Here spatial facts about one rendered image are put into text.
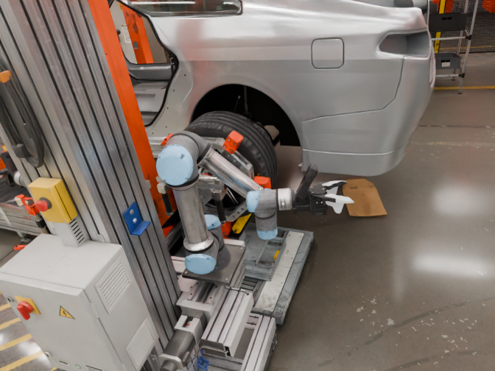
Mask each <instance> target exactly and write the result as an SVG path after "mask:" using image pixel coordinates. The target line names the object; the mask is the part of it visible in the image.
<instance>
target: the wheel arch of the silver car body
mask: <svg viewBox="0 0 495 371"><path fill-rule="evenodd" d="M243 85H246V84H242V83H237V82H229V83H223V84H220V85H216V86H214V87H213V88H210V89H209V90H207V91H206V92H205V93H204V94H203V95H202V96H201V97H200V98H199V99H198V100H197V101H196V103H195V105H194V107H193V109H192V111H191V114H190V117H189V124H188V126H189V125H190V124H191V123H192V122H193V121H194V120H196V119H197V118H198V117H200V116H202V115H203V114H205V113H209V112H212V111H219V110H222V111H230V112H234V108H235V105H236V101H237V99H238V96H240V98H239V101H238V103H237V106H236V110H235V113H238V114H239V115H242V114H243V113H244V112H245V98H244V89H243ZM246 86H247V106H248V112H251V119H250V120H251V121H254V122H259V123H261V125H270V126H274V127H275V128H276V129H277V130H278V131H279V137H280V145H281V146H300V147H301V151H302V167H301V171H303V147H302V143H301V139H300V136H299V134H298V131H297V129H296V127H295V125H294V123H293V121H292V119H291V118H290V117H289V115H288V113H287V112H286V111H285V109H283V107H282V106H280V104H279V103H278V102H277V101H276V100H274V98H272V97H271V96H270V95H268V94H267V93H265V92H264V91H261V90H260V89H258V88H255V87H253V86H251V85H246ZM242 116H243V115H242Z"/></svg>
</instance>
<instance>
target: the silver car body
mask: <svg viewBox="0 0 495 371"><path fill-rule="evenodd" d="M116 1H118V2H119V3H121V4H123V5H124V6H126V7H128V8H130V9H131V10H133V11H134V12H136V13H138V14H139V15H142V16H143V17H145V18H146V19H147V20H148V21H149V23H150V26H151V28H152V30H153V32H154V34H155V37H156V39H157V41H158V42H159V43H160V45H161V46H162V47H163V48H164V49H165V50H166V51H167V52H169V53H170V54H171V55H170V56H169V62H168V63H139V64H136V63H131V62H130V61H129V60H128V59H127V58H126V57H125V55H124V52H123V50H122V53H123V55H124V60H125V62H126V66H127V70H128V73H129V75H130V80H131V82H132V86H133V90H134V93H135V95H136V100H137V102H138V107H139V110H140V113H141V117H142V120H143V122H144V127H145V130H146V133H147V137H148V140H149V143H150V147H151V150H152V155H153V157H154V158H158V155H159V153H160V152H161V150H162V149H163V147H162V146H161V143H162V141H163V140H164V139H165V137H167V136H168V135H169V134H170V133H172V134H174V133H176V132H179V131H182V130H184V129H185V128H186V127H187V126H188V124H189V117H190V114H191V111H192V109H193V107H194V105H195V103H196V101H197V100H198V99H199V98H200V97H201V96H202V95H203V94H204V93H205V92H206V91H207V90H209V89H210V88H213V87H214V86H216V85H220V84H223V83H229V82H237V83H242V84H246V85H251V86H253V87H255V88H258V89H260V90H261V91H264V92H265V93H267V94H268V95H270V96H271V97H272V98H274V100H276V101H277V102H278V103H279V104H280V106H282V107H283V109H285V111H286V112H287V113H288V115H289V117H290V118H291V119H292V121H293V123H294V125H295V127H296V129H297V131H298V134H299V136H300V139H301V143H302V147H303V172H306V170H307V169H308V167H309V166H310V164H313V165H315V166H317V169H318V172H319V173H327V174H344V175H352V176H361V177H372V176H377V175H381V174H384V173H386V172H388V171H390V170H391V169H393V168H394V167H396V166H397V165H398V164H399V163H400V162H401V160H402V159H403V158H404V156H405V155H406V153H407V150H408V149H409V147H410V143H411V140H412V138H413V136H414V134H415V131H416V130H417V128H418V126H419V124H420V123H421V120H422V118H423V117H424V114H425V112H426V110H427V108H428V106H429V103H430V101H431V98H432V93H433V91H434V87H435V78H436V62H435V48H434V46H433V43H432V40H431V37H430V33H429V27H428V23H429V0H428V1H427V0H116ZM121 48H122V47H121Z"/></svg>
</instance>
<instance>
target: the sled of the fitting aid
mask: <svg viewBox="0 0 495 371"><path fill-rule="evenodd" d="M286 246H287V244H286V239H285V238H279V237H274V238H272V239H270V240H269V241H268V243H267V246H266V247H265V249H264V252H263V253H262V255H261V257H260V259H259V262H258V263H257V265H256V266H255V265H251V264H245V267H246V274H245V276H248V277H252V278H258V279H262V280H268V281H271V280H272V278H273V276H274V273H275V271H276V269H277V266H278V264H279V262H280V260H281V257H282V255H283V253H284V251H285V248H286Z"/></svg>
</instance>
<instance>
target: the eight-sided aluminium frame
mask: <svg viewBox="0 0 495 371"><path fill-rule="evenodd" d="M201 138H203V139H205V140H206V141H207V142H209V143H210V144H211V145H212V149H217V150H219V151H220V152H221V153H222V154H223V155H224V156H225V157H226V158H227V159H229V161H230V162H232V164H234V165H235V166H236V167H237V168H238V169H239V170H240V171H242V172H243V173H244V174H246V175H247V176H248V177H249V178H251V179H252V180H253V179H254V172H253V170H254V169H253V165H252V164H251V163H250V161H248V160H246V159H245V158H244V157H243V156H242V155H241V154H240V153H239V152H237V151H235V152H234V153H233V154H231V153H230V152H228V151H227V150H225V149H223V148H222V145H223V144H224V143H225V139H224V138H219V137H218V138H212V137H201ZM202 207H203V213H204V215H215V216H217V217H218V213H217V209H216V208H209V207H206V206H205V205H202ZM247 209H248V208H247V200H245V201H244V202H243V203H242V204H241V205H239V206H238V207H237V208H236V209H235V210H234V211H230V210H224V213H225V218H226V219H227V221H229V222H233V221H234V220H236V219H237V218H238V217H239V216H240V215H242V214H243V213H244V212H245V211H246V210H247ZM218 218H219V217H218Z"/></svg>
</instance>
